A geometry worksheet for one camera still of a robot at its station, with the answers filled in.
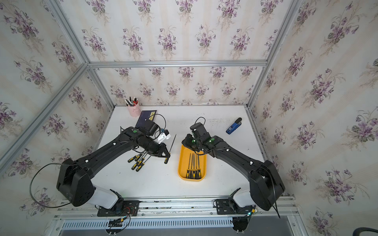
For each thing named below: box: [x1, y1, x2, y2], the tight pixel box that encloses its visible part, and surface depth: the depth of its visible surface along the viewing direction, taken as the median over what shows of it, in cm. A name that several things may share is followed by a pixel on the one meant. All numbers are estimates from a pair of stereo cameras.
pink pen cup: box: [125, 101, 142, 118], surface depth 110 cm
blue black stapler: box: [225, 117, 243, 135], surface depth 106 cm
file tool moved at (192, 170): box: [190, 153, 195, 179], surface depth 86 cm
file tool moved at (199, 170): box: [197, 153, 202, 179], surface depth 86 cm
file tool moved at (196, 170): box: [194, 153, 199, 179], surface depth 85 cm
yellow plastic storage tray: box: [178, 144, 208, 182], surface depth 88 cm
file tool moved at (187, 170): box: [185, 153, 192, 179], surface depth 86 cm
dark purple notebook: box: [135, 110, 158, 128], surface depth 114 cm
